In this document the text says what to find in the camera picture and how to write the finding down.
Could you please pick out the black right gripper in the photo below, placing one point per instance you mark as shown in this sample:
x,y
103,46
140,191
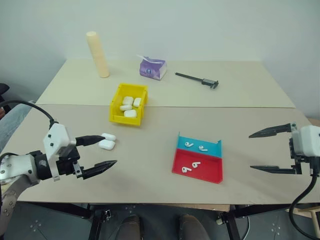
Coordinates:
x,y
298,160

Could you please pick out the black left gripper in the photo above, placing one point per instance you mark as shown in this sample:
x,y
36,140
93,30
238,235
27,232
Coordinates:
x,y
66,167

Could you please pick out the white charging case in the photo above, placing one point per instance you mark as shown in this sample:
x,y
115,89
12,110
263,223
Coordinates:
x,y
126,107
130,114
137,102
127,100
106,144

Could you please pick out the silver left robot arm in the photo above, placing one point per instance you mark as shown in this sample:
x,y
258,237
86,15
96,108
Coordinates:
x,y
15,165

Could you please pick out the yellow plastic bin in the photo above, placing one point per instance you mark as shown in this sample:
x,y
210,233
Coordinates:
x,y
115,107

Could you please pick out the white wireless earbud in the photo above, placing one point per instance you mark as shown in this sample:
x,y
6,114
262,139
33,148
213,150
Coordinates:
x,y
189,144
196,164
203,149
186,170

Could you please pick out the red and blue tray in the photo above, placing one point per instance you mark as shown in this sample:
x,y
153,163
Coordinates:
x,y
200,172

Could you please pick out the light wooden stool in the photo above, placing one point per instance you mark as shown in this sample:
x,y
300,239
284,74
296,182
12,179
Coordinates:
x,y
313,217

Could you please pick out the dark brown rounded shape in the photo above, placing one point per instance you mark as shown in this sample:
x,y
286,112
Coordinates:
x,y
193,227
131,227

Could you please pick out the blue denim cloth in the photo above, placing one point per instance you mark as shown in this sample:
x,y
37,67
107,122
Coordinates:
x,y
10,122

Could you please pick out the black caliper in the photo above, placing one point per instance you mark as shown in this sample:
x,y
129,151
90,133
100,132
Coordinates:
x,y
207,81

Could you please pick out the cream foam cylinder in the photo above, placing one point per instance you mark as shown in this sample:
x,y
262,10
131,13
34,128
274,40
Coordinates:
x,y
98,55

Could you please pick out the purple tissue pack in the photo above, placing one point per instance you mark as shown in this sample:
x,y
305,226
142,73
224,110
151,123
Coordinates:
x,y
152,68

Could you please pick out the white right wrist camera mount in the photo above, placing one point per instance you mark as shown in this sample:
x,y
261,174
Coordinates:
x,y
308,140

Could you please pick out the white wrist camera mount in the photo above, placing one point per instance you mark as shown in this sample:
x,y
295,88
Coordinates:
x,y
308,140
56,137

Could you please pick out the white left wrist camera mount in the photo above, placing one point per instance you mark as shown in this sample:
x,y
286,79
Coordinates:
x,y
56,137

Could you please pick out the black table frame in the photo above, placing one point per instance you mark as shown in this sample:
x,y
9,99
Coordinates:
x,y
75,210

